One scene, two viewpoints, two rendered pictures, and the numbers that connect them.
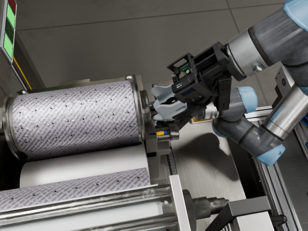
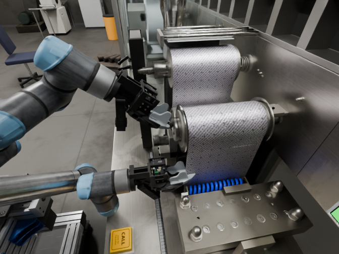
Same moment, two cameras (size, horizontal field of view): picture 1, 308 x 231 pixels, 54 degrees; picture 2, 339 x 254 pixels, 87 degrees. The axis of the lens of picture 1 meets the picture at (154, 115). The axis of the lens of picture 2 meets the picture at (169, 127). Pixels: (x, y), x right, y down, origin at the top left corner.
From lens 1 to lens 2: 0.79 m
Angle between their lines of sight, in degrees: 80
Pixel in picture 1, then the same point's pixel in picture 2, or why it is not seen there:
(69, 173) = not seen: hidden behind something
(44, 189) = (214, 57)
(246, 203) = (136, 39)
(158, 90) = (166, 115)
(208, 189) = not seen: hidden behind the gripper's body
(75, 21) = not seen: outside the picture
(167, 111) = (160, 110)
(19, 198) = (222, 53)
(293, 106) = (51, 174)
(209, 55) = (128, 85)
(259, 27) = (92, 62)
